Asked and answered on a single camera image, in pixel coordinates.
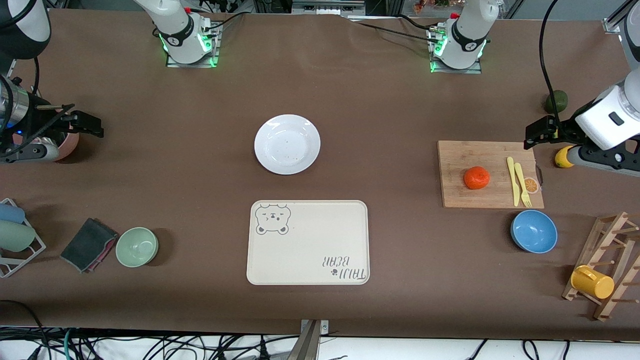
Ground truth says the orange mandarin fruit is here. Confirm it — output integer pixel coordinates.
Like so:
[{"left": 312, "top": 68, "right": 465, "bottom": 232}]
[{"left": 463, "top": 166, "right": 491, "bottom": 191}]

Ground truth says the white round plate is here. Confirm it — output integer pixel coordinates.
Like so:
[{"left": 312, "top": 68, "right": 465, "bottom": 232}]
[{"left": 254, "top": 114, "right": 321, "bottom": 176}]

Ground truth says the dark green avocado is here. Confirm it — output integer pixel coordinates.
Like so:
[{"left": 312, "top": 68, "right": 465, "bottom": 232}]
[{"left": 544, "top": 90, "right": 569, "bottom": 115}]

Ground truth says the yellow lemon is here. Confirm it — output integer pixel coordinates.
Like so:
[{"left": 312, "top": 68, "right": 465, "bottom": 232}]
[{"left": 554, "top": 145, "right": 576, "bottom": 169}]

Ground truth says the yellow plastic fork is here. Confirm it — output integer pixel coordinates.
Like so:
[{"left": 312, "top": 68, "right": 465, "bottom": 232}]
[{"left": 514, "top": 162, "right": 533, "bottom": 208}]

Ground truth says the yellow plastic knife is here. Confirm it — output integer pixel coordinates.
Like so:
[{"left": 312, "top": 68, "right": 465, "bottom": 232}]
[{"left": 506, "top": 156, "right": 521, "bottom": 207}]

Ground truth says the bamboo cutting board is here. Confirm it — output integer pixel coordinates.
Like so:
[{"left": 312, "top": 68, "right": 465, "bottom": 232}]
[{"left": 437, "top": 140, "right": 545, "bottom": 210}]

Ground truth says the blue bowl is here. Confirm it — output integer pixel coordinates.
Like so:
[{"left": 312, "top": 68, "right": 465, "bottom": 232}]
[{"left": 510, "top": 209, "right": 559, "bottom": 254}]

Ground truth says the light blue cup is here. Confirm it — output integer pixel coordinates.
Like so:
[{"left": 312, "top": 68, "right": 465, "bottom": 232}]
[{"left": 0, "top": 202, "right": 26, "bottom": 224}]

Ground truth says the wooden cup drying rack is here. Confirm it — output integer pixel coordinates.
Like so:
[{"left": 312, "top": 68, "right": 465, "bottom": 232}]
[{"left": 561, "top": 211, "right": 640, "bottom": 321}]

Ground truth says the folded dark grey cloth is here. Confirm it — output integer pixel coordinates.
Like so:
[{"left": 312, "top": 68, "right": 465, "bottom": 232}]
[{"left": 60, "top": 217, "right": 119, "bottom": 274}]

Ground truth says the pale green cup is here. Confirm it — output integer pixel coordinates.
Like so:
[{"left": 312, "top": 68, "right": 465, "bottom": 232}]
[{"left": 0, "top": 220, "right": 37, "bottom": 253}]

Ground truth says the aluminium corner profile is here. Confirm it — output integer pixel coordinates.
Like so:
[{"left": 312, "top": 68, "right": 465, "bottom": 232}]
[{"left": 602, "top": 0, "right": 640, "bottom": 34}]

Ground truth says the pale green bowl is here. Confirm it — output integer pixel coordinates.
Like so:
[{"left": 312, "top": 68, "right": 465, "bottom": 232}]
[{"left": 115, "top": 227, "right": 159, "bottom": 268}]

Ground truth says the yellow mug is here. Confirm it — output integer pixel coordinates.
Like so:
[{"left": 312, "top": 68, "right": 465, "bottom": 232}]
[{"left": 570, "top": 265, "right": 615, "bottom": 300}]

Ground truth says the brown table cover sheet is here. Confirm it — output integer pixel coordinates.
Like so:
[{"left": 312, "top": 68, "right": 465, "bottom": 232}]
[{"left": 0, "top": 7, "right": 640, "bottom": 342}]

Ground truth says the cream bear print tray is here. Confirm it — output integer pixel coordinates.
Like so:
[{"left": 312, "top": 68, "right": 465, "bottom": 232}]
[{"left": 246, "top": 200, "right": 371, "bottom": 286}]

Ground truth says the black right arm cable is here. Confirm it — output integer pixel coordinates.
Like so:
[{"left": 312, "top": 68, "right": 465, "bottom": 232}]
[{"left": 30, "top": 56, "right": 42, "bottom": 97}]

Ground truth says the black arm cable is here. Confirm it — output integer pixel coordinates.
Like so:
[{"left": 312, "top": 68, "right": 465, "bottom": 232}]
[
  {"left": 538, "top": 0, "right": 562, "bottom": 126},
  {"left": 30, "top": 56, "right": 42, "bottom": 97}
]

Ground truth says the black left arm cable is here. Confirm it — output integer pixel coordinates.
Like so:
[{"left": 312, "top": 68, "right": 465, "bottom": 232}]
[{"left": 538, "top": 0, "right": 562, "bottom": 126}]

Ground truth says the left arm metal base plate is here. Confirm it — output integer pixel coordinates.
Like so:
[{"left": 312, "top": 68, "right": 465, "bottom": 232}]
[{"left": 429, "top": 26, "right": 483, "bottom": 75}]

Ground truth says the white wire rack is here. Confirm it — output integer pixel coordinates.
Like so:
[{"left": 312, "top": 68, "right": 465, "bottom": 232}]
[{"left": 0, "top": 197, "right": 47, "bottom": 279}]

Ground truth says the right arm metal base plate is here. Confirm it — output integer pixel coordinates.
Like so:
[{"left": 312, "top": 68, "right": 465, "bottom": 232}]
[{"left": 166, "top": 21, "right": 221, "bottom": 68}]

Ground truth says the black right base cable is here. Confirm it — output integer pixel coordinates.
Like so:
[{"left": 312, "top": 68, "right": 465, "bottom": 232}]
[{"left": 197, "top": 10, "right": 247, "bottom": 33}]

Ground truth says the black base cable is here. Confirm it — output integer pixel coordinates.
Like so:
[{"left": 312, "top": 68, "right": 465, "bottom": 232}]
[
  {"left": 197, "top": 10, "right": 247, "bottom": 33},
  {"left": 350, "top": 18, "right": 442, "bottom": 47}
]

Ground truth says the black left base cable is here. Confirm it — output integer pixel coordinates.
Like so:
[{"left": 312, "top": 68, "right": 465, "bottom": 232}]
[{"left": 350, "top": 18, "right": 442, "bottom": 47}]

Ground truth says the black floor cable loop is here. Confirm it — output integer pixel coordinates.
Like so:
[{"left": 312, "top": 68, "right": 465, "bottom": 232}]
[{"left": 0, "top": 299, "right": 49, "bottom": 360}]

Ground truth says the aluminium frame beam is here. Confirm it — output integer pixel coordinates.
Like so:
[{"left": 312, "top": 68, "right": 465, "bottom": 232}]
[{"left": 291, "top": 0, "right": 367, "bottom": 17}]

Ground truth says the metal table edge bracket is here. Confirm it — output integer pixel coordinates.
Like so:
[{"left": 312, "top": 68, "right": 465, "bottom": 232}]
[{"left": 287, "top": 319, "right": 330, "bottom": 360}]

